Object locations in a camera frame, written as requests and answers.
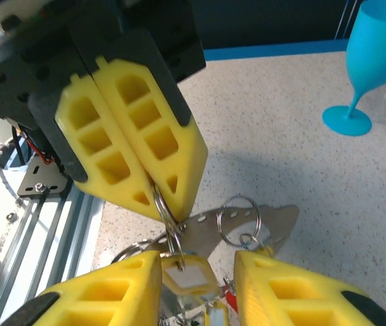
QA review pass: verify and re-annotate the blue plastic wine cup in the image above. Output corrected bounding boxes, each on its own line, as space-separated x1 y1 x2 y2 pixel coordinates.
322 0 386 137

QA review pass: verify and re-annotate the silver split key ring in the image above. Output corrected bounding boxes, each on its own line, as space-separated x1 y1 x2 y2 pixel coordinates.
216 196 260 247

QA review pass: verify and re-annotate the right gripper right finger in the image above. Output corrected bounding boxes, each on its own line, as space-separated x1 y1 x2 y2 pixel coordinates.
233 250 386 326

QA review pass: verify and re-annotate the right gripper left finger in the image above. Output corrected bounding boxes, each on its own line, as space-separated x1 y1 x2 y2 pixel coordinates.
1 250 163 326

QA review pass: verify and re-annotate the red key tag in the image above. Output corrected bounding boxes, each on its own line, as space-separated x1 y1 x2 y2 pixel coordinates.
225 288 239 308

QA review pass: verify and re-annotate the yellow key tag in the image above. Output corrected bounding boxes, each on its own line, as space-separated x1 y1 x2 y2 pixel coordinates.
239 233 275 258
151 182 219 300
204 302 229 326

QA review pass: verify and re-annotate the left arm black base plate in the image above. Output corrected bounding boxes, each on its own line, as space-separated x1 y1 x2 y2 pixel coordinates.
16 154 72 198

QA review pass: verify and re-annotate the aluminium front rail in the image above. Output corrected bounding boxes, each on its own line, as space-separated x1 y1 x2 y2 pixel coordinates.
0 188 107 326

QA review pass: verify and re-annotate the blue table border strip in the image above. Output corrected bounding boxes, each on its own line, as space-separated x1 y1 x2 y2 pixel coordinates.
202 39 349 62

